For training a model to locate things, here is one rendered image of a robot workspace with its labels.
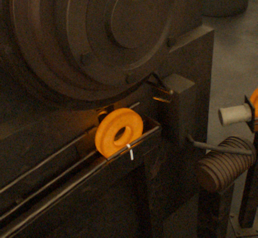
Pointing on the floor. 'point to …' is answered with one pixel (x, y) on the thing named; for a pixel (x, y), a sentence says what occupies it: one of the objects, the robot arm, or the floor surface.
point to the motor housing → (219, 185)
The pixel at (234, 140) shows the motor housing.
